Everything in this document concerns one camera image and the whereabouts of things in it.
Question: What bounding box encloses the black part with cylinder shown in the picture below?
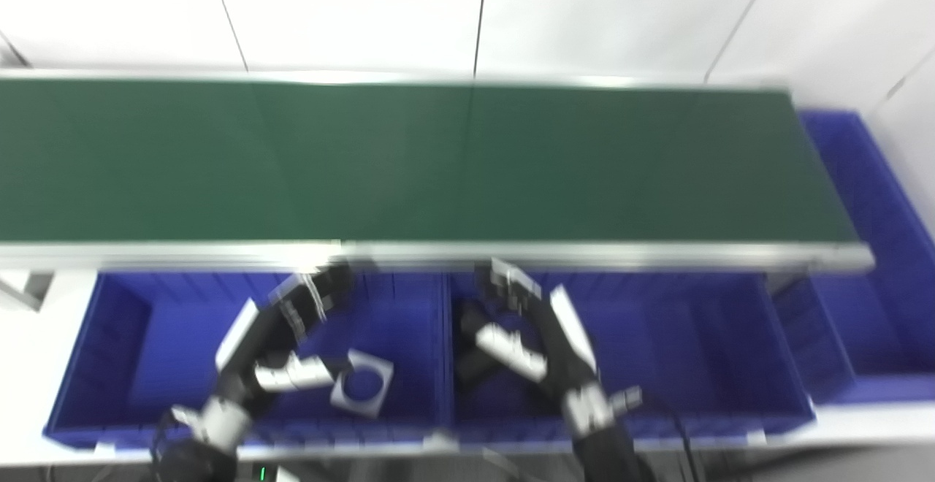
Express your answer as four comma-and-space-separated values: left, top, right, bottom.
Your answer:
453, 299, 514, 389

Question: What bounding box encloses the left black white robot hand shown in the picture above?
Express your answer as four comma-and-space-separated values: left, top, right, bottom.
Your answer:
212, 263, 355, 424

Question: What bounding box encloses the aluminium conveyor support leg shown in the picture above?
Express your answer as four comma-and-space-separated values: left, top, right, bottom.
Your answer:
763, 270, 808, 297
0, 270, 53, 313

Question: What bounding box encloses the white square part round hole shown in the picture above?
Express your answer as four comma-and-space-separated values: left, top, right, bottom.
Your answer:
330, 349, 395, 418

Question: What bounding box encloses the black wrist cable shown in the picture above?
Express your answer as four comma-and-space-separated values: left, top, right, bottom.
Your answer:
150, 408, 199, 468
621, 387, 703, 482

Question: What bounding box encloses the green conveyor belt aluminium frame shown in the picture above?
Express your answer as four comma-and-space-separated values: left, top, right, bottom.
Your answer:
0, 69, 876, 275

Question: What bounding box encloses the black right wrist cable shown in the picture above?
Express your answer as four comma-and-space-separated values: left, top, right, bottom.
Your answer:
621, 387, 703, 482

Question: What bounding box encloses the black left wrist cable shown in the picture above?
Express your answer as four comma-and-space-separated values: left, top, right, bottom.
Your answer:
150, 408, 199, 468

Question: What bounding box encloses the blue plastic bin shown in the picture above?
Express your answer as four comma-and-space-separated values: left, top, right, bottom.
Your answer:
771, 108, 935, 406
442, 272, 815, 443
42, 270, 448, 450

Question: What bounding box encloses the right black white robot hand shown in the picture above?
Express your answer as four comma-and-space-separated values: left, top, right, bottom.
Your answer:
473, 257, 601, 404

